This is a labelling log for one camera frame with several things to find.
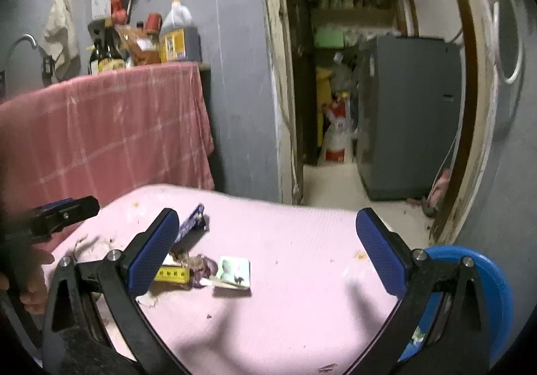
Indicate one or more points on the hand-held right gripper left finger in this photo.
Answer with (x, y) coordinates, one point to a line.
(153, 249)

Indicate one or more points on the perforated metal holder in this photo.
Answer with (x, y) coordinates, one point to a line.
(100, 5)

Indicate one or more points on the pink floral blanket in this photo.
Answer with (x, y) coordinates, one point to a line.
(293, 274)

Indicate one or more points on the green box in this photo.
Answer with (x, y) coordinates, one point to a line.
(329, 38)

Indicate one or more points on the beige hanging cloth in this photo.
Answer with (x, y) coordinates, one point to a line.
(61, 35)

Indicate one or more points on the blue plastic bucket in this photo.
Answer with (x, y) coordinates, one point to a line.
(495, 295)

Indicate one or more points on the wooden door frame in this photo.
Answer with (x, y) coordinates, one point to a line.
(474, 85)

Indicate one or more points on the red plastic bag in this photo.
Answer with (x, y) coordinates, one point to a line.
(118, 12)

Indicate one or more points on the large cooking oil jug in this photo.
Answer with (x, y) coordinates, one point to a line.
(178, 35)

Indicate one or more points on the brown paper bag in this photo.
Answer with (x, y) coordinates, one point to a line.
(140, 48)

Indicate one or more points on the person's left hand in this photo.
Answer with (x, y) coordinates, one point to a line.
(33, 291)

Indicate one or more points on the pink slipper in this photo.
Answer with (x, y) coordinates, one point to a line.
(440, 188)

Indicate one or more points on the white rice bag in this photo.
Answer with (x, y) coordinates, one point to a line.
(337, 136)

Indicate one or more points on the pink checkered towel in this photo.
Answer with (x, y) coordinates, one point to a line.
(105, 127)

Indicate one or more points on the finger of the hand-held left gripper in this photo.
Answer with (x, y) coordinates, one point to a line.
(191, 222)
(63, 215)

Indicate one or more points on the yellow wrapper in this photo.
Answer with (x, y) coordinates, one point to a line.
(170, 274)

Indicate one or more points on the red cup stack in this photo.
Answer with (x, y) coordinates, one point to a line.
(153, 23)

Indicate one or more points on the yellow container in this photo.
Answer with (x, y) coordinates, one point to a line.
(324, 98)

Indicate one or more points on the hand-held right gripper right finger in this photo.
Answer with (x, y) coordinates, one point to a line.
(377, 249)

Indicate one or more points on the grey washing machine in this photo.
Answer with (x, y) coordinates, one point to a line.
(411, 115)

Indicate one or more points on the metal faucet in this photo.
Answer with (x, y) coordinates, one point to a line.
(21, 41)

